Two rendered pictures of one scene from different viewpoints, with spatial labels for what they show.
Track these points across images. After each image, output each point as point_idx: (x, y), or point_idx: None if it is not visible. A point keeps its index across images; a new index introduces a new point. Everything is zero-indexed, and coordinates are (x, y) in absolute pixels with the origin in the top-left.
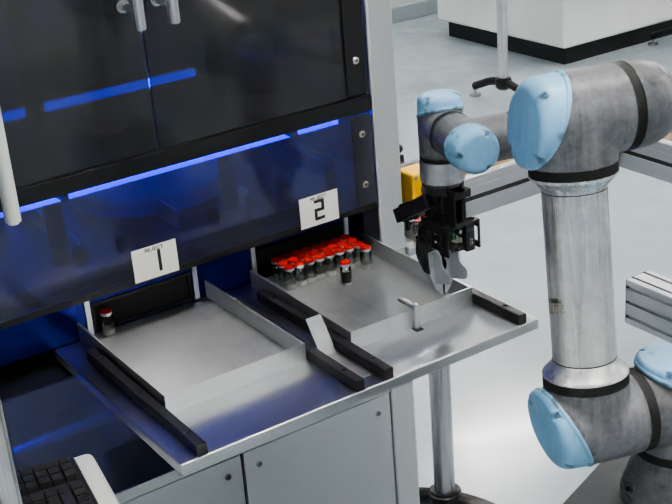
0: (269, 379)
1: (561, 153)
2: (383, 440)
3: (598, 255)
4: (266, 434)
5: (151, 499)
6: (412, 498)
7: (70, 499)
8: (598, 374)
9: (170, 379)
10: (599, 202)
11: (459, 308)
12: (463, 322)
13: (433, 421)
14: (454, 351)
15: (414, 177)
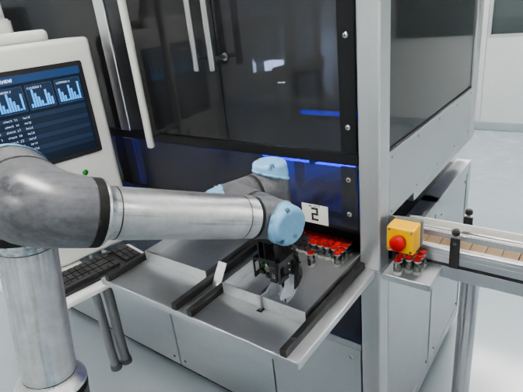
0: (185, 276)
1: None
2: (354, 374)
3: (6, 302)
4: (131, 293)
5: None
6: None
7: (105, 265)
8: (19, 385)
9: (181, 249)
10: (0, 264)
11: (295, 319)
12: (276, 327)
13: None
14: (232, 334)
15: (387, 228)
